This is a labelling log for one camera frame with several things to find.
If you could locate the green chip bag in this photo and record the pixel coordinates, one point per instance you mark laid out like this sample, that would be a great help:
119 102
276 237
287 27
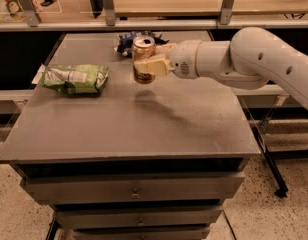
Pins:
74 79

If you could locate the top drawer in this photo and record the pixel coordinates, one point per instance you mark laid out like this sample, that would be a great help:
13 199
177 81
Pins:
133 188

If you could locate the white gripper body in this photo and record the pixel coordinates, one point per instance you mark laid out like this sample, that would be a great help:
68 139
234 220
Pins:
182 58

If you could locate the small black object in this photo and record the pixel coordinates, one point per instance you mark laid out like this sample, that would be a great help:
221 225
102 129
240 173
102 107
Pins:
47 3

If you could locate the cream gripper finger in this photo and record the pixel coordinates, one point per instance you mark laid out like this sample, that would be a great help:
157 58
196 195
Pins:
157 65
165 49

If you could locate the drawer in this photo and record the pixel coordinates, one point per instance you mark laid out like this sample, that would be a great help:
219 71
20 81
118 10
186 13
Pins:
192 232
138 217
133 188

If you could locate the wooden shelf with brackets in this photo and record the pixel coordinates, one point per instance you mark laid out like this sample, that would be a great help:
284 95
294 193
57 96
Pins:
124 15

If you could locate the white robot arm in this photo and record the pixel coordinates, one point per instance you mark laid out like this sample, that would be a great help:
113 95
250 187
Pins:
253 57

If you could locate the orange La Croix can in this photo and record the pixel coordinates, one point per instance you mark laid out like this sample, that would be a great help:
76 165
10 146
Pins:
143 47

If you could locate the middle drawer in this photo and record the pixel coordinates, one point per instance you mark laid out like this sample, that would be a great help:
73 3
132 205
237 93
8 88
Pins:
138 217

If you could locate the bottom drawer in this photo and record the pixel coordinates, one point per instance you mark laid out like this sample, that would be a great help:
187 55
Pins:
192 232

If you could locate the blue chip bag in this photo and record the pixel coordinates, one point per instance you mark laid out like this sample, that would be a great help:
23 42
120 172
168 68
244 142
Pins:
124 46

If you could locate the grey drawer cabinet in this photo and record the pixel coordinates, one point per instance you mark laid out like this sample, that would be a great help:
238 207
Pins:
170 126

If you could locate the black metal leg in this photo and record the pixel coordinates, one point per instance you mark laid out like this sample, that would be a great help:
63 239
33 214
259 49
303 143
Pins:
282 190

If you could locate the orange snack package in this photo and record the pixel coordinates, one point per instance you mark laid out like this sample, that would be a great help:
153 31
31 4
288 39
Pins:
11 11

